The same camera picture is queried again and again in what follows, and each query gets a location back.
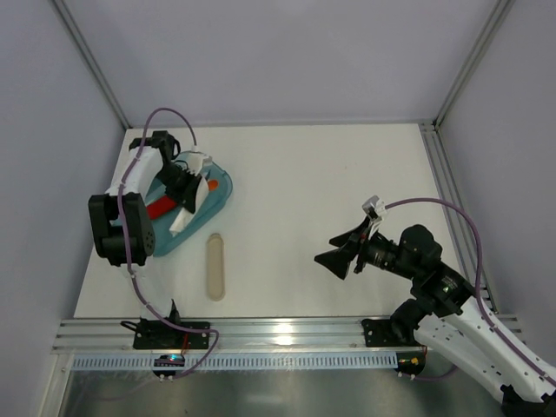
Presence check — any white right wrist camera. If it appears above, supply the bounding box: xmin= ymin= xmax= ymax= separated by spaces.
xmin=361 ymin=195 xmax=387 ymax=225

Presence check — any aluminium rail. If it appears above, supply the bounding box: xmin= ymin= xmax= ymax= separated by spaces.
xmin=419 ymin=121 xmax=500 ymax=314
xmin=51 ymin=314 xmax=529 ymax=355

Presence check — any aluminium front rail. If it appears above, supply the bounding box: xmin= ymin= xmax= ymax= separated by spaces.
xmin=51 ymin=314 xmax=529 ymax=355

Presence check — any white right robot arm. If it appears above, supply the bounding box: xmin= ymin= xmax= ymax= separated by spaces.
xmin=314 ymin=219 xmax=555 ymax=416

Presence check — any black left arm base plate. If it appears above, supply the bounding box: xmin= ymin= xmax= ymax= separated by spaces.
xmin=120 ymin=302 xmax=211 ymax=350

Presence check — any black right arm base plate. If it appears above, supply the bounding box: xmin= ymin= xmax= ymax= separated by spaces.
xmin=361 ymin=299 xmax=426 ymax=348

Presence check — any slotted cable duct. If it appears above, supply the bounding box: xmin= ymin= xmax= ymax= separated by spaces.
xmin=71 ymin=351 xmax=399 ymax=372

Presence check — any white paper napkin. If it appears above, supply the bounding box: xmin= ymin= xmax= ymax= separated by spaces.
xmin=167 ymin=151 xmax=212 ymax=237

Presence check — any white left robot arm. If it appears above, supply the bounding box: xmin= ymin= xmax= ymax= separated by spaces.
xmin=88 ymin=130 xmax=209 ymax=334

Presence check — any red flat plastic object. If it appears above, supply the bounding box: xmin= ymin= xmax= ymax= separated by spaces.
xmin=147 ymin=195 xmax=177 ymax=220

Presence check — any aluminium right side rail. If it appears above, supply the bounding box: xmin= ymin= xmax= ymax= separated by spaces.
xmin=419 ymin=121 xmax=500 ymax=314

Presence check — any teal translucent plastic bin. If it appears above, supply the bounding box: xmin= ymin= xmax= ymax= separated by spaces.
xmin=145 ymin=150 xmax=233 ymax=257

